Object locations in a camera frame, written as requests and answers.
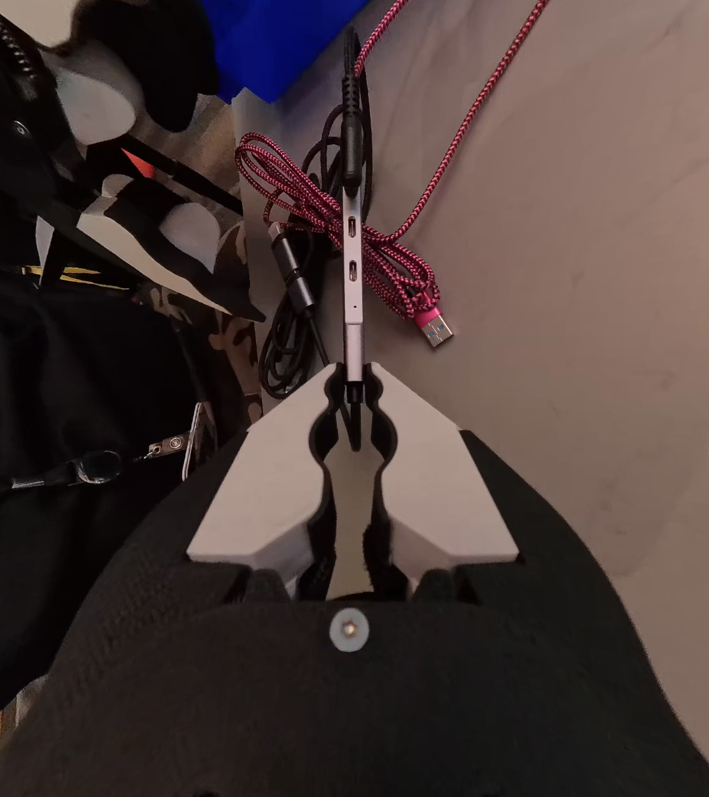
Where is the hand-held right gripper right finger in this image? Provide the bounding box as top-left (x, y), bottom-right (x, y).
top-left (363, 362), bottom-right (520, 589)

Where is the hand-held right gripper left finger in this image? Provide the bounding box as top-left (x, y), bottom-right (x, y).
top-left (186, 363), bottom-right (350, 599)

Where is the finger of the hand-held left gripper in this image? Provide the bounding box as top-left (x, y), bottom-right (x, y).
top-left (77, 176), bottom-right (266, 323)
top-left (36, 215), bottom-right (56, 288)

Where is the pink braided usb cable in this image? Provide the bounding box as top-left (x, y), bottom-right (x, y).
top-left (234, 0), bottom-right (551, 350)

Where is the black cable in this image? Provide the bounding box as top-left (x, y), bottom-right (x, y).
top-left (259, 28), bottom-right (375, 401)

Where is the blue plastic bin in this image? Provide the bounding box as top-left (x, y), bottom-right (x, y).
top-left (202, 0), bottom-right (373, 105)

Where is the person's left hand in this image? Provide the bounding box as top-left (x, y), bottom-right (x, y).
top-left (71, 0), bottom-right (219, 133)

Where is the orange traffic cone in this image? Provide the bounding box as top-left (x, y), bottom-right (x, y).
top-left (121, 146), bottom-right (157, 183)

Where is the metal badge clip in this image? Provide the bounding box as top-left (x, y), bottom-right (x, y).
top-left (11, 401), bottom-right (217, 493)

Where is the person's black jacket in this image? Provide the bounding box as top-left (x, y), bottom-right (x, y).
top-left (0, 249), bottom-right (237, 742)

